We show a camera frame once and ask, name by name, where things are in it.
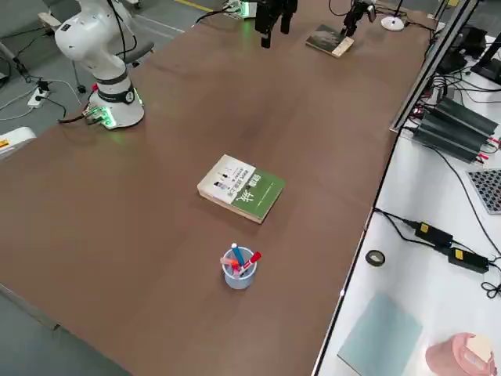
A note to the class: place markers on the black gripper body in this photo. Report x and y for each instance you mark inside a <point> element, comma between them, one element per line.
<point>354,13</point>
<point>274,8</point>

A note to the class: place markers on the dark hand-print book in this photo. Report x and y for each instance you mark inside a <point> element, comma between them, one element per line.
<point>326,39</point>

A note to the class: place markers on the green and white book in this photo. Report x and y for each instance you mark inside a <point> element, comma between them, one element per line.
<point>242,188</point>

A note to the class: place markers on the white desk lamp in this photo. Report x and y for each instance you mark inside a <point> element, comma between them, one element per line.
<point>392,23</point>

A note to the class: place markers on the black finned power supply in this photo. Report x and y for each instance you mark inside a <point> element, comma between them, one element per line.
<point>469,115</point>
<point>450,137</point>

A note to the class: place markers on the grey perforated plate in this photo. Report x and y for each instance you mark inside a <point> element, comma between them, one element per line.
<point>487,192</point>

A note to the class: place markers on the black power adapter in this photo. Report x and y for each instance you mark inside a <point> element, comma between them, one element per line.
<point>467,260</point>
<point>434,234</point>

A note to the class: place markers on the red marker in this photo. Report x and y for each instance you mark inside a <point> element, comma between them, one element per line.
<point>250,261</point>

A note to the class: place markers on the pink marker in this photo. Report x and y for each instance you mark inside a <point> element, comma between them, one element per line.
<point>227,261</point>

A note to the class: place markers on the white power strip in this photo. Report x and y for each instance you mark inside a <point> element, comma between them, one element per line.
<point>37,98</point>

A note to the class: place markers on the clear blue pen cup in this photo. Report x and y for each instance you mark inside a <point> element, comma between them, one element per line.
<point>238,280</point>

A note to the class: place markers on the white box yellow label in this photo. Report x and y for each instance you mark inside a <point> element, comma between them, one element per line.
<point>13,143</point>

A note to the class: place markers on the pale green plastic sheet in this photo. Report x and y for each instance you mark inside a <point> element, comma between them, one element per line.
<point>379,333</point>

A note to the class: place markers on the aluminium frame post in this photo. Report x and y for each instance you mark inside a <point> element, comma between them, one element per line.
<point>429,66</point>

